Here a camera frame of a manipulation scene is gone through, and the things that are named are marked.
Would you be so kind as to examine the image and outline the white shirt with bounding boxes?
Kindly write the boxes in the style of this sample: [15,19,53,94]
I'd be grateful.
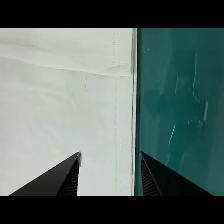
[0,28,139,197]

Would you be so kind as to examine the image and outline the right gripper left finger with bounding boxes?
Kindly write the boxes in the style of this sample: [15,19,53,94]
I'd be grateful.
[8,151,83,197]

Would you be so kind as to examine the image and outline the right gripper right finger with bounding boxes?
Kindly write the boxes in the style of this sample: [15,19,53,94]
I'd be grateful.
[139,151,214,197]

